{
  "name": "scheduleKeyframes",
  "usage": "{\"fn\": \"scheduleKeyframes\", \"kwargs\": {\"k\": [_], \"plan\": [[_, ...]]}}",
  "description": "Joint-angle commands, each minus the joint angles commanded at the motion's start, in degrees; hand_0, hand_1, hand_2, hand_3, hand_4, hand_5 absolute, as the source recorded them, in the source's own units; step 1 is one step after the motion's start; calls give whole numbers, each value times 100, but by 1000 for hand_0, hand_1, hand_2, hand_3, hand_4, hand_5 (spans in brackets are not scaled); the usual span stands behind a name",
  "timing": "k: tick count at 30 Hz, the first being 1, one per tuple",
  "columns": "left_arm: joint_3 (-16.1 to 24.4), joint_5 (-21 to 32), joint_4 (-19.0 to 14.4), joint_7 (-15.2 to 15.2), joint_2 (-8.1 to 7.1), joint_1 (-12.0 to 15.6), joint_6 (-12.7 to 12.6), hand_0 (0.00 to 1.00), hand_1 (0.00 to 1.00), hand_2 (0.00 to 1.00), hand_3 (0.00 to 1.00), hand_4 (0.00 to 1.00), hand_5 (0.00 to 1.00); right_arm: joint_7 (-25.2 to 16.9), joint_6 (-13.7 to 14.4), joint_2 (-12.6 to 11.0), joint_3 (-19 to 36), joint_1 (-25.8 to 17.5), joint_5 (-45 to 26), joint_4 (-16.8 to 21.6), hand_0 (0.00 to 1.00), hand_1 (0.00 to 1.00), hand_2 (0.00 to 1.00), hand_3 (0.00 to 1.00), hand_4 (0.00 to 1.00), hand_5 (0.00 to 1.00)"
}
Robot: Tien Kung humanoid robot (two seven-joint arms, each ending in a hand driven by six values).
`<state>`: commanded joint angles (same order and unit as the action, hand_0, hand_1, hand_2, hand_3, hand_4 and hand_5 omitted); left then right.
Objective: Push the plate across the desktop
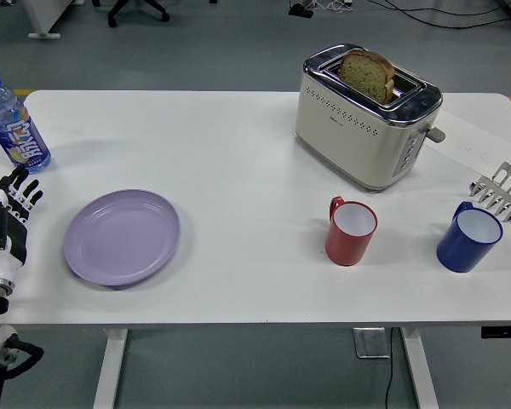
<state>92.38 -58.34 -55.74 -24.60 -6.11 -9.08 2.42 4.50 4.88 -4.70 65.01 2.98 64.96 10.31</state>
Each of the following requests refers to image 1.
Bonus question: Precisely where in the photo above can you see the blue-label drink bottle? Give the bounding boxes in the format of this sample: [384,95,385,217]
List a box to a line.
[0,70,52,175]

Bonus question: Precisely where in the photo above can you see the cream and chrome toaster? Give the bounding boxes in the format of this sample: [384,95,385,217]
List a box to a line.
[295,42,446,192]

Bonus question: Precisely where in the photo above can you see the white floor cables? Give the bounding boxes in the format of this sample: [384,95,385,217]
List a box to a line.
[313,0,354,12]

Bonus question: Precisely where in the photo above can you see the purple plate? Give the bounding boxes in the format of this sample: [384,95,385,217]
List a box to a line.
[63,189,182,287]

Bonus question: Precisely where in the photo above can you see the black floor cable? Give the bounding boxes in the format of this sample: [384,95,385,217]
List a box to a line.
[382,0,511,32]

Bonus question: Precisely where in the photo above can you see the black power cable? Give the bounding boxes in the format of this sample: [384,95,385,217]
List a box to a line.
[382,326,399,409]

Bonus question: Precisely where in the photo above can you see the blue mug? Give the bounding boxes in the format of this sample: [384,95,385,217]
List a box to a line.
[436,201,504,274]

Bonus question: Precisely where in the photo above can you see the metal toast rack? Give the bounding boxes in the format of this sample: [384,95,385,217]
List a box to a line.
[469,161,511,223]

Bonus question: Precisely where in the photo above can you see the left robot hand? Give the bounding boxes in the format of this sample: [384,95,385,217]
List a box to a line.
[0,164,44,283]

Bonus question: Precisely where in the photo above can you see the metal floor plate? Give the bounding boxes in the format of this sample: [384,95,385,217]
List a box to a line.
[352,326,392,360]

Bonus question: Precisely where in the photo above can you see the red mug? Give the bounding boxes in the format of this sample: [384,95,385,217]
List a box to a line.
[324,196,379,268]

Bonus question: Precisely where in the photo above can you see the white paper sheet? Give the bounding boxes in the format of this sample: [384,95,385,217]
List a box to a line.
[424,106,511,180]

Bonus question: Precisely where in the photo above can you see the white desk foot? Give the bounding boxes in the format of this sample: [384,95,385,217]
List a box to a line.
[27,0,76,40]

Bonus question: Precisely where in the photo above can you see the brown bread slice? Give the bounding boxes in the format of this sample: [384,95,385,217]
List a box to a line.
[338,49,396,104]

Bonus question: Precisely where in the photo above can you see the black office chair base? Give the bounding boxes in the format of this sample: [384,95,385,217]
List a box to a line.
[91,0,170,29]

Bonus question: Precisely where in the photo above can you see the black table control panel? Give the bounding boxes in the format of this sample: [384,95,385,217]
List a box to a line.
[479,325,511,340]

